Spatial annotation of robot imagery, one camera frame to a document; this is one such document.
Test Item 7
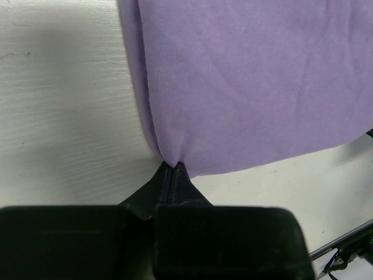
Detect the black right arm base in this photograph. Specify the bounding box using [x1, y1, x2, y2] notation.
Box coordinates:
[309, 220, 372, 279]

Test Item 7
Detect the purple t-shirt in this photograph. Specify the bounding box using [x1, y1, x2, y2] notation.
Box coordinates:
[118, 1, 372, 176]

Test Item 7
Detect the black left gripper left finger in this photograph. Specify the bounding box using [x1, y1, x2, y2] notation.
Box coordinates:
[1, 163, 172, 279]

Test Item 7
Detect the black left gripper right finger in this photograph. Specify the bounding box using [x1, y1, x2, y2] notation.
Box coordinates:
[153, 163, 315, 279]

